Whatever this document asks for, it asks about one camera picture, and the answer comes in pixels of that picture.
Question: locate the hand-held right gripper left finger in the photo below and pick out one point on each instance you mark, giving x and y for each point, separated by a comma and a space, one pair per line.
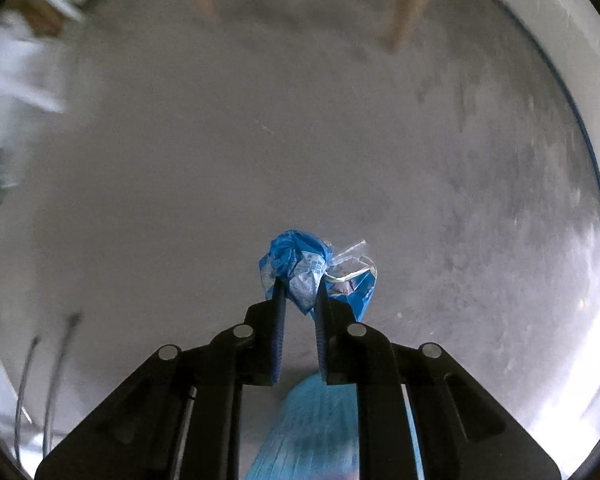
279, 332

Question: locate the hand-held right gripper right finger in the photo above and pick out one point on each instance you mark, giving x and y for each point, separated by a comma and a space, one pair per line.
321, 332

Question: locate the blue plastic wrapper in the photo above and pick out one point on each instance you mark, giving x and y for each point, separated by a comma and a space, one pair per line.
300, 260

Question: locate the light blue cloth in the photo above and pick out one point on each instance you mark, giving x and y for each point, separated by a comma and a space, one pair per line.
310, 435

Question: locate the white plastic bag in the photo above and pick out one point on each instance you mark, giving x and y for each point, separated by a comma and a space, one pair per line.
10, 75

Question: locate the white panel with blue edge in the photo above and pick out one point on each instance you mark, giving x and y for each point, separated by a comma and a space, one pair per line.
570, 35

